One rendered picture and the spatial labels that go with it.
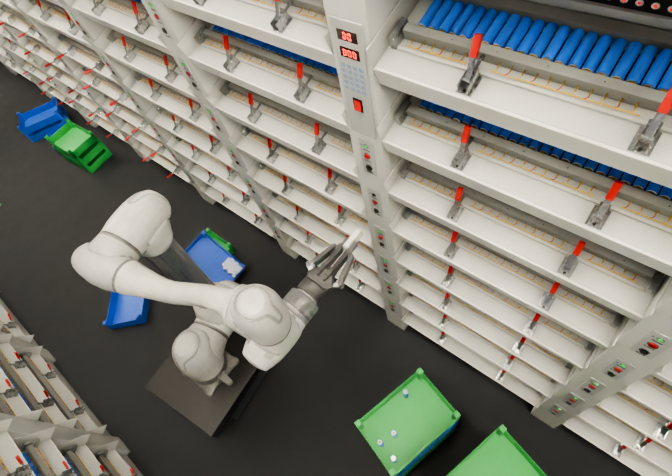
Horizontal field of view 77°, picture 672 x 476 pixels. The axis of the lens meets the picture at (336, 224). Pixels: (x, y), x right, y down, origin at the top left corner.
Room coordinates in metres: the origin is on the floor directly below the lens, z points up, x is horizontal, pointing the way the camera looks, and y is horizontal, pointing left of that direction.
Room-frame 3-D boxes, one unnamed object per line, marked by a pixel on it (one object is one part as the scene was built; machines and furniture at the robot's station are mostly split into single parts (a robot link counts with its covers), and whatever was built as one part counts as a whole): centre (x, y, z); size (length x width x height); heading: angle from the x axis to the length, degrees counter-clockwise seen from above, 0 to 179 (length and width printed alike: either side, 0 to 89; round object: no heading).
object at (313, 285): (0.53, 0.09, 0.97); 0.09 x 0.08 x 0.07; 127
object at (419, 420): (0.23, -0.03, 0.36); 0.30 x 0.20 x 0.08; 111
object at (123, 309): (1.28, 1.20, 0.04); 0.30 x 0.20 x 0.08; 173
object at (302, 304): (0.48, 0.15, 0.97); 0.09 x 0.06 x 0.09; 37
